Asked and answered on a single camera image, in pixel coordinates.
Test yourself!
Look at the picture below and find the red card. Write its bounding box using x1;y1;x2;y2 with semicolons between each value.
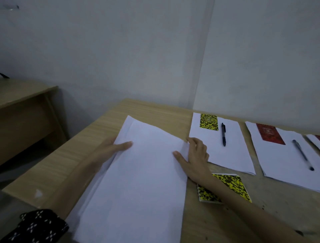
255;123;286;146

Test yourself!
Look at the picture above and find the white paper sheet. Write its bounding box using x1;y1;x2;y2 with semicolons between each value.
306;134;320;151
245;121;320;193
188;112;256;176

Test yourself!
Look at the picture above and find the person's left forearm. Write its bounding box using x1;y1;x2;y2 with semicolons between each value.
46;157;108;221

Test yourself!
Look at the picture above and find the large yellow black speckled card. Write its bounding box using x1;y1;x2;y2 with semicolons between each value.
196;173;253;204

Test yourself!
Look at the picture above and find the black white-patterned sleeve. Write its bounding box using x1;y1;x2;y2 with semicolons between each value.
0;209;70;243

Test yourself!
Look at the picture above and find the person's right forearm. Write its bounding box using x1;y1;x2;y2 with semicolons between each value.
194;172;314;243

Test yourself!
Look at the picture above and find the person's left hand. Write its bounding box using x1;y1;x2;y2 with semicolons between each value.
91;136;133;174

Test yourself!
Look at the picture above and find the stack of white paper sheets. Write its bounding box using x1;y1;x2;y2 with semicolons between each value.
65;115;191;243

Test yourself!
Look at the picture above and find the person's right hand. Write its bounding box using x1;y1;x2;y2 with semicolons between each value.
172;137;213;185

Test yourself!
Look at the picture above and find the small yellow black speckled card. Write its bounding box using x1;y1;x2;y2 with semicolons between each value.
200;114;219;131

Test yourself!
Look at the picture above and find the wooden side desk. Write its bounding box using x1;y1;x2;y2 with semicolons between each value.
0;79;68;167

